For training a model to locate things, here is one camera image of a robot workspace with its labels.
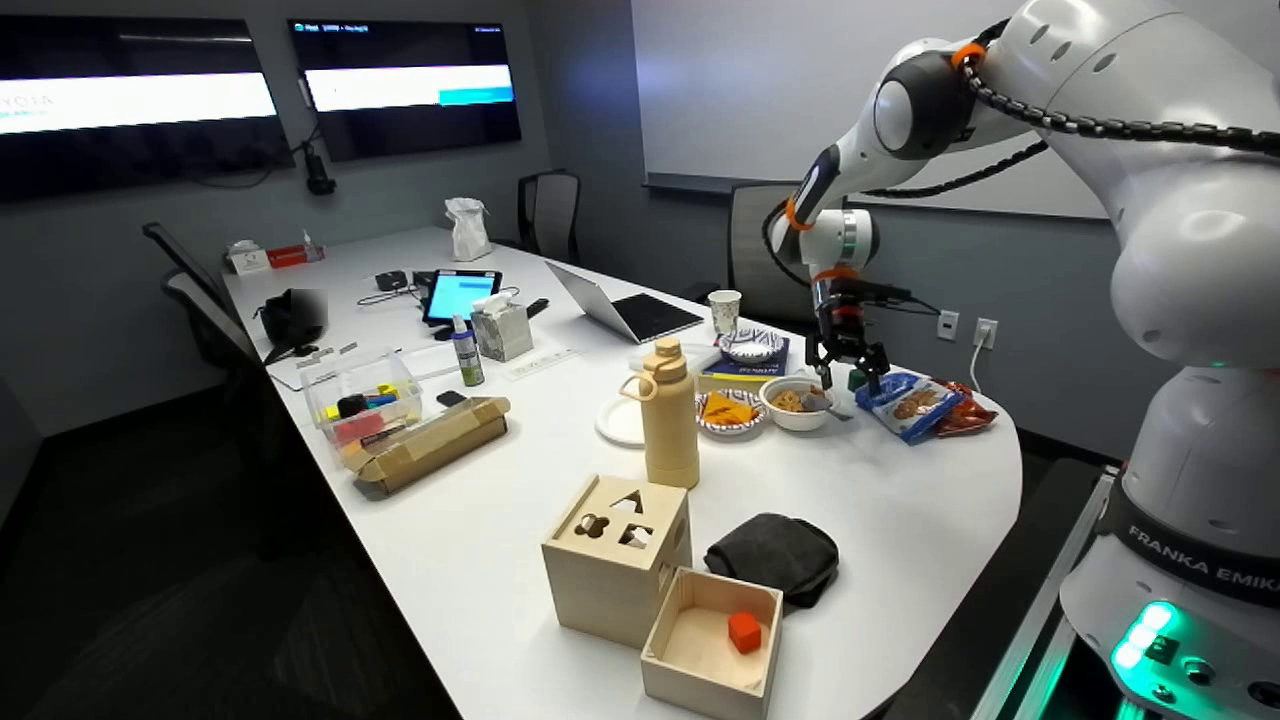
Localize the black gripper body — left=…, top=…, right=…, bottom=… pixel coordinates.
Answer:
left=816, top=300, right=890, bottom=368

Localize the white bowl with food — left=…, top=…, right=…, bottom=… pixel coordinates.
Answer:
left=755, top=372, right=839, bottom=436

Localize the blue patterned white bowl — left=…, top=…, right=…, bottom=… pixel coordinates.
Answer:
left=717, top=326, right=787, bottom=368

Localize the small bowl of orange snacks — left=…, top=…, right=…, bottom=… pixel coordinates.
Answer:
left=691, top=384, right=772, bottom=439

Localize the blue cookie bag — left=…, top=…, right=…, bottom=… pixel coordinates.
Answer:
left=855, top=368, right=962, bottom=448

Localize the orange chip bag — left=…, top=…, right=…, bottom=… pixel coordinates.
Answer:
left=938, top=378, right=1002, bottom=439

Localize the clear glass cup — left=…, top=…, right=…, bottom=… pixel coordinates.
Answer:
left=704, top=283, right=743, bottom=351

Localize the grey mesh office chair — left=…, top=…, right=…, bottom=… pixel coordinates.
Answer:
left=139, top=215, right=264, bottom=375
left=515, top=167, right=586, bottom=263
left=725, top=179, right=824, bottom=331

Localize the beige water bottle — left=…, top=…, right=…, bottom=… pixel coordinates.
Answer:
left=618, top=337, right=704, bottom=490

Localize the open black laptop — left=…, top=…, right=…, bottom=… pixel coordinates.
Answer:
left=546, top=257, right=707, bottom=349

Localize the dark grey cloth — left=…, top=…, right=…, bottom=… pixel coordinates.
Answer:
left=699, top=507, right=845, bottom=613

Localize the white round plate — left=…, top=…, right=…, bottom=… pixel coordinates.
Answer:
left=598, top=393, right=651, bottom=450

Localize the orange block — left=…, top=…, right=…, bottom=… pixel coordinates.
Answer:
left=725, top=607, right=767, bottom=655

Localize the wooden shape sorter box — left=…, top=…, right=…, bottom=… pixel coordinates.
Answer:
left=539, top=473, right=697, bottom=651

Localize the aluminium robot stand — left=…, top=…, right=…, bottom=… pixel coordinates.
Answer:
left=970, top=469, right=1122, bottom=720

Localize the open wooden tray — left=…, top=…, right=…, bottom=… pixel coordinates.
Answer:
left=635, top=562, right=787, bottom=720

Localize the white tissue box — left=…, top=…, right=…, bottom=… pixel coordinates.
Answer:
left=470, top=291, right=535, bottom=363

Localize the small spray bottle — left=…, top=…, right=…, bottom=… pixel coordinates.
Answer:
left=454, top=317, right=490, bottom=393

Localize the tablet with blue screen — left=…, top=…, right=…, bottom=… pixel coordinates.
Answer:
left=422, top=269, right=510, bottom=331

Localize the white plastic bag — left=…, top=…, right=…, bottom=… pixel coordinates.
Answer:
left=441, top=192, right=496, bottom=263

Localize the clear plastic bin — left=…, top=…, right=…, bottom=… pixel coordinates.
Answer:
left=299, top=349, right=430, bottom=473

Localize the white paper sheet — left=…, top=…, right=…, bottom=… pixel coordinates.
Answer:
left=271, top=338, right=370, bottom=395

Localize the black bag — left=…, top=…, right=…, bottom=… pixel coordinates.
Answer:
left=257, top=283, right=330, bottom=360

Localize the red box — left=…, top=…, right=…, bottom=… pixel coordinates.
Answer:
left=264, top=236, right=326, bottom=273

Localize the small white box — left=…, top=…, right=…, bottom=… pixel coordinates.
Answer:
left=223, top=236, right=278, bottom=280

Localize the wall whiteboard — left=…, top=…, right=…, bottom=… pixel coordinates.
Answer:
left=628, top=0, right=1118, bottom=225

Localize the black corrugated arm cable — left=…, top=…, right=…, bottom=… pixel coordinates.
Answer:
left=956, top=35, right=1280, bottom=155

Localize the wall display screen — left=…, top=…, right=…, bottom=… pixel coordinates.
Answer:
left=289, top=14, right=526, bottom=164
left=0, top=11, right=291, bottom=202

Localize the black wall webcam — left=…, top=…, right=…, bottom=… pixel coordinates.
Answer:
left=291, top=133, right=341, bottom=199

